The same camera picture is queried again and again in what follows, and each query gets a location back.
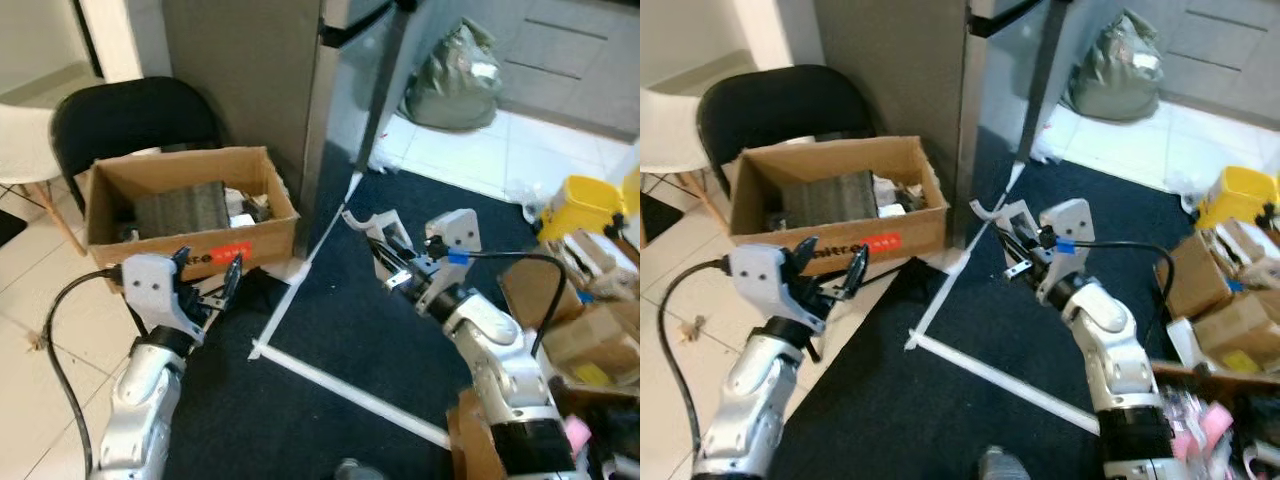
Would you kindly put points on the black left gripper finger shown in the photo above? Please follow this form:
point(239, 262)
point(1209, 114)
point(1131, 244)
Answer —
point(858, 270)
point(804, 258)
point(183, 265)
point(234, 278)

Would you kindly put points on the small closed cardboard box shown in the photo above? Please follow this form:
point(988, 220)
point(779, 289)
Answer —
point(590, 345)
point(1240, 330)

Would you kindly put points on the white plastic trash piece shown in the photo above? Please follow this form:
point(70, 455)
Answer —
point(990, 210)
point(365, 222)

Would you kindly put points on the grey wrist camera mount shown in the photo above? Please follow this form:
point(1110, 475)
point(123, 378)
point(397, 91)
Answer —
point(1065, 235)
point(450, 250)
point(150, 285)
point(760, 275)

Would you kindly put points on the green full garbage bag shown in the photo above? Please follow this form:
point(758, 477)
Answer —
point(455, 85)
point(1115, 75)

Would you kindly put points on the grey kitchen cabinets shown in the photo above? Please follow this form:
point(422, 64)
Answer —
point(1220, 40)
point(580, 50)

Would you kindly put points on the cardboard box with white items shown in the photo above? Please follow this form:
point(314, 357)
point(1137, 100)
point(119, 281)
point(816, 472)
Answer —
point(525, 295)
point(1185, 275)

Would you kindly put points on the grey robot foot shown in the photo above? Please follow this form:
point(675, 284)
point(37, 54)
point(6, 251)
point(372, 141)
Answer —
point(1002, 465)
point(358, 470)

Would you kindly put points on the small brown floor scrap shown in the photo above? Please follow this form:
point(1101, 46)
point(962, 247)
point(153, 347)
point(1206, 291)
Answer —
point(690, 327)
point(38, 342)

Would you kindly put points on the black padded chair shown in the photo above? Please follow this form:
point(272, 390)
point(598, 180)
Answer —
point(780, 105)
point(130, 115)

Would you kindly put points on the grey folded cloth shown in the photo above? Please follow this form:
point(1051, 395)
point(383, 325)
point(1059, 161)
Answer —
point(180, 210)
point(830, 200)

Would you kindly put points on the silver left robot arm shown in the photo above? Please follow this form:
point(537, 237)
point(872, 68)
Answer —
point(140, 410)
point(750, 400)

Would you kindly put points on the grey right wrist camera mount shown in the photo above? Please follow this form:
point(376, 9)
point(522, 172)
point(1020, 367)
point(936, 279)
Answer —
point(450, 250)
point(1065, 235)

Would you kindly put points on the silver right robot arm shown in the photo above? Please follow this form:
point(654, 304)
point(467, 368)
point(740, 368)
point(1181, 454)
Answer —
point(1110, 340)
point(500, 370)

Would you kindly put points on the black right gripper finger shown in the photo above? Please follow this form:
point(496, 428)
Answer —
point(1014, 255)
point(391, 265)
point(408, 243)
point(1027, 235)

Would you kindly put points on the black floor mat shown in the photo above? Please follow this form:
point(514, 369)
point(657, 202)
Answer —
point(8, 228)
point(655, 215)

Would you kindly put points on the white crumpled trash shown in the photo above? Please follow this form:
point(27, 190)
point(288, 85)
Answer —
point(895, 195)
point(245, 210)

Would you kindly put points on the white chair with wooden legs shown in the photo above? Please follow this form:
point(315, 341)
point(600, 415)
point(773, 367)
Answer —
point(665, 130)
point(25, 140)

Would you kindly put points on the yellow plastic rubbish bin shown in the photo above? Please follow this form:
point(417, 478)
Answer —
point(1235, 195)
point(580, 205)

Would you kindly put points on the cardboard box with red label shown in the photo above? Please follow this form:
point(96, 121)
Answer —
point(930, 225)
point(150, 262)

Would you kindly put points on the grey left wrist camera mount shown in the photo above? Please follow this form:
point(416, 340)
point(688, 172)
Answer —
point(150, 285)
point(760, 275)

